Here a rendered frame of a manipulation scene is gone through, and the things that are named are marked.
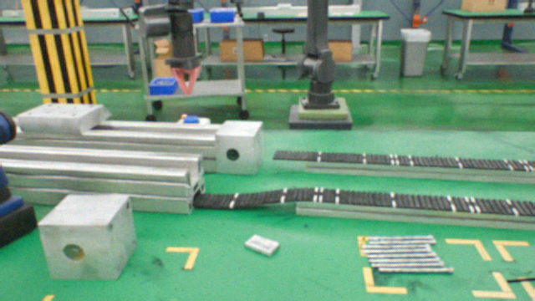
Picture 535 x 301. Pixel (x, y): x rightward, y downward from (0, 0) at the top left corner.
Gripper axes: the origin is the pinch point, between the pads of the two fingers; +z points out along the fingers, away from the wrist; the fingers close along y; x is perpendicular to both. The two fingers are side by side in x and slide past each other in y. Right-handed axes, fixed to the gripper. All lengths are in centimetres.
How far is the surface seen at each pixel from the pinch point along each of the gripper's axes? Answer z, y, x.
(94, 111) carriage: 2.5, 12.7, -19.4
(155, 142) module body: 7.9, 17.2, -1.8
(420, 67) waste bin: 80, -471, 124
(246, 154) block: 9.3, 17.7, 19.8
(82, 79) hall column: 52, -231, -194
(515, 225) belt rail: 14, 32, 71
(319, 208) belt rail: 13, 33, 37
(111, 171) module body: 6.3, 37.2, -1.1
